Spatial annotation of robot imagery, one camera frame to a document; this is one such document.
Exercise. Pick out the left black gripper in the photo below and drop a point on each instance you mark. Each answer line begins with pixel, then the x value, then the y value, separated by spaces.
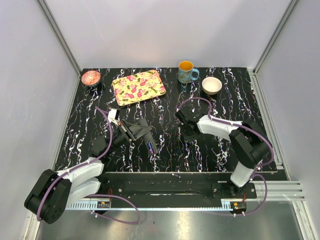
pixel 132 132

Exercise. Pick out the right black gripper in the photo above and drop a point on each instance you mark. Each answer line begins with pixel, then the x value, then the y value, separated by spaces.
pixel 188 138

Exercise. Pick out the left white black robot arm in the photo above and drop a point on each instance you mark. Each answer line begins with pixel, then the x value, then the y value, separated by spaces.
pixel 56 190

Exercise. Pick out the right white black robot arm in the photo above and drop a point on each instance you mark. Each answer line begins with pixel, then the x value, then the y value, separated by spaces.
pixel 249 142

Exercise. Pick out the cream white bowl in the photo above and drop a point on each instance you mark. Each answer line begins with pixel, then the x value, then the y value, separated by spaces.
pixel 211 85

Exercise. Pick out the floral yellow pink tray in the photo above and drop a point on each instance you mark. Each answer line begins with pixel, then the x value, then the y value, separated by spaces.
pixel 138 87

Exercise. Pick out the blue mug orange inside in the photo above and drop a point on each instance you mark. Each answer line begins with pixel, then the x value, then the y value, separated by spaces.
pixel 187 73

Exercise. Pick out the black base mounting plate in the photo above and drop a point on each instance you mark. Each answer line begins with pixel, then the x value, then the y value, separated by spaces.
pixel 205 184

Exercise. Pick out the red patterned bowl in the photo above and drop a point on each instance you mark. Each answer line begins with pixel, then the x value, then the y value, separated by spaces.
pixel 91 78

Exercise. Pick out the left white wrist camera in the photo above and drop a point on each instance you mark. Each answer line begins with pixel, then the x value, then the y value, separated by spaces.
pixel 113 116

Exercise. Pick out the white slotted cable duct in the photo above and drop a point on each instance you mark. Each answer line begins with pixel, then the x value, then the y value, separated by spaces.
pixel 90 205

